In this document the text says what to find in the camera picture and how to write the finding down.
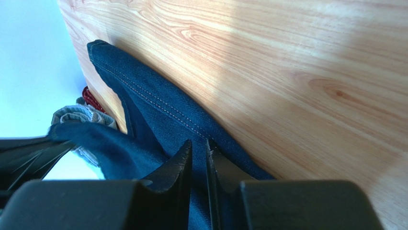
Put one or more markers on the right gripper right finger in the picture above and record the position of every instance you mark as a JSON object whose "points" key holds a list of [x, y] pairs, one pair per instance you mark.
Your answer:
{"points": [[241, 202]]}

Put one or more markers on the light blue denim skirt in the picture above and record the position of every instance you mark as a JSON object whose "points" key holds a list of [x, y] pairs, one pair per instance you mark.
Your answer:
{"points": [[83, 112]]}

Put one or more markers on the red polka dot skirt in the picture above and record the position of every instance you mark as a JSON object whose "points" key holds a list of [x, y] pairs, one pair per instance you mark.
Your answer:
{"points": [[90, 100]]}

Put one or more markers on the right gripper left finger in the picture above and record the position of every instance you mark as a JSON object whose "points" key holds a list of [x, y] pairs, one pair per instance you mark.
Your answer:
{"points": [[159, 201]]}

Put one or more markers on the dark blue denim skirt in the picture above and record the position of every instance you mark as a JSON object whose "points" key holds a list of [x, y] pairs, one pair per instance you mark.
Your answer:
{"points": [[159, 118]]}

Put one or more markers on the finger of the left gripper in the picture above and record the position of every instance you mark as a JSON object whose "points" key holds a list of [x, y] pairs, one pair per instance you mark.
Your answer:
{"points": [[22, 160]]}

